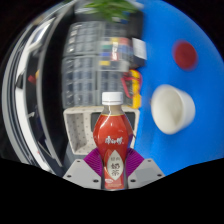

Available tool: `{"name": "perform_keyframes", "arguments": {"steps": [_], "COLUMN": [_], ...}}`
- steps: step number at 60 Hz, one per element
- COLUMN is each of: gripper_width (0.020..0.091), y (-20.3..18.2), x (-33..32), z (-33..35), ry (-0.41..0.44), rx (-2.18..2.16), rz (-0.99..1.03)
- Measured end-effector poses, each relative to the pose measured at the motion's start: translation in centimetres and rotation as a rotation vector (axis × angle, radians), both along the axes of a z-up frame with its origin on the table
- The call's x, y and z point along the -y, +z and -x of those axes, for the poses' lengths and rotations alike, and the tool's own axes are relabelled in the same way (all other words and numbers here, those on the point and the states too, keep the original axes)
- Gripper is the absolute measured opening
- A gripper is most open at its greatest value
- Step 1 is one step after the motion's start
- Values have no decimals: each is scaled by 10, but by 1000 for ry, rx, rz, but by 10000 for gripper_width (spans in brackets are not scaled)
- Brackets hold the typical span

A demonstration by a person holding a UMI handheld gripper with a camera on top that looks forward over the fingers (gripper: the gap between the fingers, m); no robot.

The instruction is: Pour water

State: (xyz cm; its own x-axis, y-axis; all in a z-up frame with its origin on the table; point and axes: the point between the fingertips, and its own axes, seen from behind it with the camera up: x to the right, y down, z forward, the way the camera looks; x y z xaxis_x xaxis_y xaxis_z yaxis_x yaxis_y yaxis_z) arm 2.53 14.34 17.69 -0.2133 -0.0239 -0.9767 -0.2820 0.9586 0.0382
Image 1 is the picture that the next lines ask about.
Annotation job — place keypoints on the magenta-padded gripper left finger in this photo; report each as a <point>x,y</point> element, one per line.
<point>81,173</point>

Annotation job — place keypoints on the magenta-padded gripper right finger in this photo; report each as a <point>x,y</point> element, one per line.
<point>145,173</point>

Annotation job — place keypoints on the red drink bottle white cap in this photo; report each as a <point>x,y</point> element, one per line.
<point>112,133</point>

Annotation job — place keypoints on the beige perforated bin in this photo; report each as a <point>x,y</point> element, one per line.
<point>78,130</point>

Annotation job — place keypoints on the white paper cup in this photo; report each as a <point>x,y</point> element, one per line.
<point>171,110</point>

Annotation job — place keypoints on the grey small parts drawer cabinet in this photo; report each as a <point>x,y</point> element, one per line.
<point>80,81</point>
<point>111,85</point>
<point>118,30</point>
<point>85,38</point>

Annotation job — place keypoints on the black box with white label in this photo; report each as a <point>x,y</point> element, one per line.
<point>139,50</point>

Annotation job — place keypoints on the clear box of coloured parts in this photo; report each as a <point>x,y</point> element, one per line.
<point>115,53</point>

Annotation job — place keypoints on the flat round red coaster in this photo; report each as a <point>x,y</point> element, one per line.
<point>185,55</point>

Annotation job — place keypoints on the black flat case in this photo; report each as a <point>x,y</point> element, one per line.
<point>136,25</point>

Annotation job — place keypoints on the green potted plant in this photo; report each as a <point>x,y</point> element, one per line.
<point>111,8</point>

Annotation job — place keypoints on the black wall shelf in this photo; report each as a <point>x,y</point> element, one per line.
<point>25,100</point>
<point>51,83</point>

